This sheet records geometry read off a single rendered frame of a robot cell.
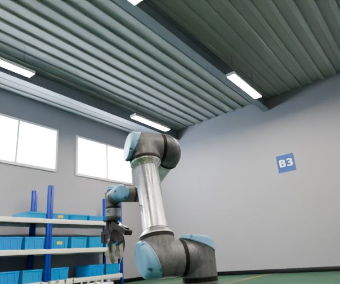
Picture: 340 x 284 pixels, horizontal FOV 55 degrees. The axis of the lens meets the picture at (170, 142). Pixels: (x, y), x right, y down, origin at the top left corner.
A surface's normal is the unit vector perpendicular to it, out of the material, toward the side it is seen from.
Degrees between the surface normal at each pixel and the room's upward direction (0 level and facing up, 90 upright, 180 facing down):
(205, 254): 90
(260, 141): 90
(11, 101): 90
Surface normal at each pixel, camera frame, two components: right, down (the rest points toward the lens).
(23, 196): 0.79, -0.26
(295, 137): -0.62, -0.22
